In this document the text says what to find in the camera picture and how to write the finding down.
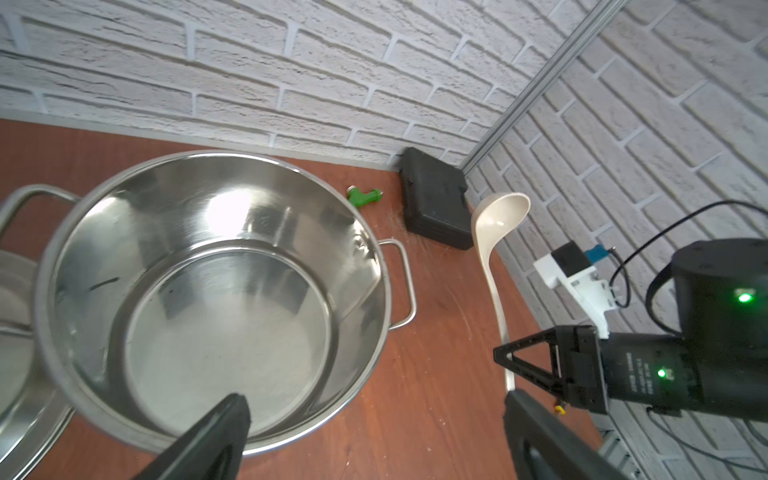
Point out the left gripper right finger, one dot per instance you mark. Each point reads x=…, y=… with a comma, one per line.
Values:
x=542, y=447

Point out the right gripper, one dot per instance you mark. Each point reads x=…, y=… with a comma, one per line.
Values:
x=587, y=371

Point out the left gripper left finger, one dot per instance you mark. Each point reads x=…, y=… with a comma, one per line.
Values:
x=211, y=449

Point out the stainless steel pot lid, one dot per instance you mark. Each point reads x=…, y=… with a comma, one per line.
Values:
x=33, y=414

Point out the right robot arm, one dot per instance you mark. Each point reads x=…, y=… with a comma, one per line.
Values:
x=716, y=363

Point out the black plastic case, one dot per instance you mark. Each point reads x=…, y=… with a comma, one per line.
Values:
x=434, y=200

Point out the green plastic tap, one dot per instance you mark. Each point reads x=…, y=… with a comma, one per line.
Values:
x=360, y=199

